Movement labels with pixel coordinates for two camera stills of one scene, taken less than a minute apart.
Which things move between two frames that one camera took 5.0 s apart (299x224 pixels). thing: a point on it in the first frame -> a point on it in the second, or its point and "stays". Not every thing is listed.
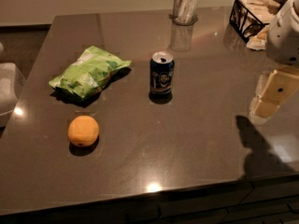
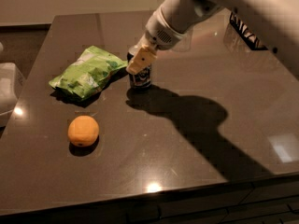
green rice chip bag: (90, 71) stays
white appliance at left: (12, 85) stays
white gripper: (284, 41) -> (161, 35)
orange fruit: (83, 131) stays
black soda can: (162, 64) -> (143, 78)
